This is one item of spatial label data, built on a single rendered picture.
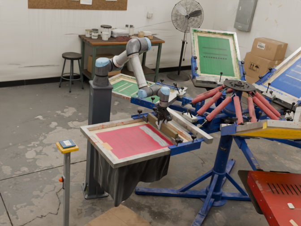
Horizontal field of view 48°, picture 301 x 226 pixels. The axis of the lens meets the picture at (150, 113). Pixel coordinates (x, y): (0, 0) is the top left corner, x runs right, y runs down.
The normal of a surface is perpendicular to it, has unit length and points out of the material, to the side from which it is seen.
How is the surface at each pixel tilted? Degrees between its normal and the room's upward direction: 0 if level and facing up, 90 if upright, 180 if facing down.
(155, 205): 0
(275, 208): 0
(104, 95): 90
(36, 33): 90
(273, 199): 0
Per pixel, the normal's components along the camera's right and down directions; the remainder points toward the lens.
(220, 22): -0.83, 0.14
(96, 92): 0.35, 0.43
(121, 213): 0.11, -0.90
